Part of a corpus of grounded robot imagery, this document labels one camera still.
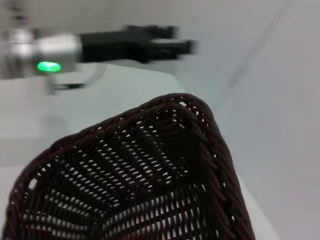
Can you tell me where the black cable with silver plug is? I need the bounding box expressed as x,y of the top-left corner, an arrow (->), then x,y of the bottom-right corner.
46,63 -> 107,96

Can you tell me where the dark brown wicker basket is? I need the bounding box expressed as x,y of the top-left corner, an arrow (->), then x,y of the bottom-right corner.
3,92 -> 257,240

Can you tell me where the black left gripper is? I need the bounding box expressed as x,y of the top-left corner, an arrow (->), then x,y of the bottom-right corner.
79,24 -> 201,64

